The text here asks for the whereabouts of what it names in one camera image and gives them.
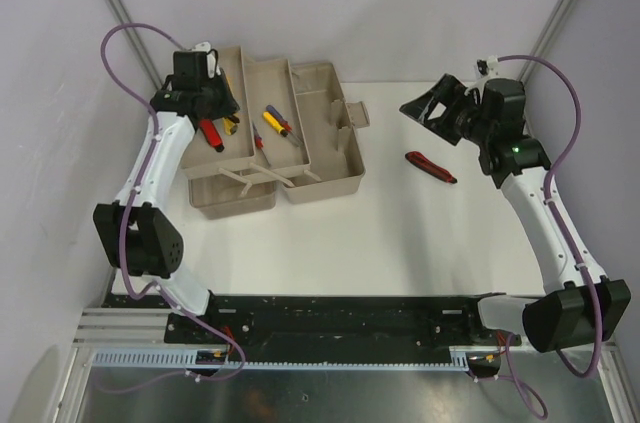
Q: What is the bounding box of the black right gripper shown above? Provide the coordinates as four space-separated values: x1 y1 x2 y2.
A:
400 74 494 146

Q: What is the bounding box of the large blue red screwdriver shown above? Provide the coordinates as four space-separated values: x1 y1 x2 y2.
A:
252 124 271 167

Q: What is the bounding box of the small blue red screwdriver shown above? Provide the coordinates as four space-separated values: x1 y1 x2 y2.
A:
264 105 303 148

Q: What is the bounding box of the white cable duct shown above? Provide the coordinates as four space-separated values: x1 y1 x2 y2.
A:
93 348 501 372

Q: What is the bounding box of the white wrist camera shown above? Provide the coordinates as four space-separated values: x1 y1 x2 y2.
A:
191 41 220 79
466 55 499 93

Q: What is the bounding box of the right aluminium frame post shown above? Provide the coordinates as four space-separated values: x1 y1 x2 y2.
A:
511 0 612 99

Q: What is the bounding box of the beige plastic tool box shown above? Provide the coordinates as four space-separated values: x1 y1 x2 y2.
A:
181 46 370 219

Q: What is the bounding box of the red black utility knife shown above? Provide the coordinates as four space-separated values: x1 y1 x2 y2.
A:
405 151 458 184

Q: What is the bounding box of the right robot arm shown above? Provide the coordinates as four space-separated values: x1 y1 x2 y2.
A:
399 74 631 353

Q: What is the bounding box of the yellow black box cutter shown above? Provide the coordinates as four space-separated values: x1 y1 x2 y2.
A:
222 115 239 136

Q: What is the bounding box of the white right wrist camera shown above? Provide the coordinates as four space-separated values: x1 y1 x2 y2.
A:
466 55 499 93

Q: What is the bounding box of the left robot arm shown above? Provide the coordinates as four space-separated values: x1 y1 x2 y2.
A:
93 42 238 343

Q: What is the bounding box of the yellow utility knife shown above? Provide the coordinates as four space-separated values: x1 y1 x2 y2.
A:
222 71 233 94

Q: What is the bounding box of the yellow handle screwdriver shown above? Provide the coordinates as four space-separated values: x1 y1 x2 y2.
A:
262 111 289 138

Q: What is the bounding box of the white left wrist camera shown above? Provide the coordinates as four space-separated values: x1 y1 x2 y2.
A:
191 41 220 79

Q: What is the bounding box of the aluminium frame post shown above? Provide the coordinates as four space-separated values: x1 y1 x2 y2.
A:
511 0 612 99
104 0 161 89

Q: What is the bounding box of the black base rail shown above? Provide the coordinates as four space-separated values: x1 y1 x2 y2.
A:
102 292 521 367

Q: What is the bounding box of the left aluminium frame post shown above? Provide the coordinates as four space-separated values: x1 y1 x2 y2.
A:
104 0 161 89

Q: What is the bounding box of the red folding knife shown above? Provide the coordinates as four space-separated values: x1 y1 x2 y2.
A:
199 119 225 153

